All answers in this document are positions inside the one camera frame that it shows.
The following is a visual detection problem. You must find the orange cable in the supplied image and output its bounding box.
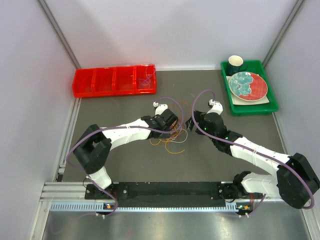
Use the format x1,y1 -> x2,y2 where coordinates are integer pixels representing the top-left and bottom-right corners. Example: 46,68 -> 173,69
149,100 -> 192,155

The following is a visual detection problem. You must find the blue cable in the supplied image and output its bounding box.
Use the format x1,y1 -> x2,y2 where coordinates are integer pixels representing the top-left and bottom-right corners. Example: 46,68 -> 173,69
137,65 -> 156,89

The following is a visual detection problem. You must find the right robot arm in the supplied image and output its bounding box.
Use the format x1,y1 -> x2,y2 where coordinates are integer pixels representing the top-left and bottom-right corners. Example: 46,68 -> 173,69
185,100 -> 320,209

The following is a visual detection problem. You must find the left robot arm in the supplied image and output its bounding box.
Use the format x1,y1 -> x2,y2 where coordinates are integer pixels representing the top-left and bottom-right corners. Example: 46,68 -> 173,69
72,102 -> 178,199

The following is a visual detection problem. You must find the white square plate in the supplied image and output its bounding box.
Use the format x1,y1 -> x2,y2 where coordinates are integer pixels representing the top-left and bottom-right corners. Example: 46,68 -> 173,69
226,73 -> 271,106

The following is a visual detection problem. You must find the blue and red plate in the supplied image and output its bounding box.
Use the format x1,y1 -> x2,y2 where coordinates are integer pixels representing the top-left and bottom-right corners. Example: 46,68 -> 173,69
228,71 -> 269,103

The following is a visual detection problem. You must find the red compartment bin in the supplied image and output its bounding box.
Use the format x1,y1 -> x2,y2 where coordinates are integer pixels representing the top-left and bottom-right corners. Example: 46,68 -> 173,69
72,64 -> 157,98

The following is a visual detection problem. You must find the dark green mug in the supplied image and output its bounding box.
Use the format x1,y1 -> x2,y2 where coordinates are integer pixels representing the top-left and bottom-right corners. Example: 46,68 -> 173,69
225,55 -> 248,76

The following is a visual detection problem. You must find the green plastic tray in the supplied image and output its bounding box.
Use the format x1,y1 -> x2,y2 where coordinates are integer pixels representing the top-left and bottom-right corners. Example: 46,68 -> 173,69
220,60 -> 279,116

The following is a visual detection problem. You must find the yellow cable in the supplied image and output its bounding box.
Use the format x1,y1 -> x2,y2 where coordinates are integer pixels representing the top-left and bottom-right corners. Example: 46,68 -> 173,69
159,124 -> 183,144

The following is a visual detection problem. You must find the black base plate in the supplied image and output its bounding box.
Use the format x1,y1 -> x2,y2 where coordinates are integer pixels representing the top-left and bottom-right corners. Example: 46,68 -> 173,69
84,181 -> 267,201

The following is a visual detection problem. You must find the grey cable duct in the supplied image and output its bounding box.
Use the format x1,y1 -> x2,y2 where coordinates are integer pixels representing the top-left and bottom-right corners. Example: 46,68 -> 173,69
50,201 -> 252,213

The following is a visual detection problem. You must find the aluminium frame rail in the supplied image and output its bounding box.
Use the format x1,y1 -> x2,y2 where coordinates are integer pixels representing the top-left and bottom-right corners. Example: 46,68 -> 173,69
31,182 -> 320,240

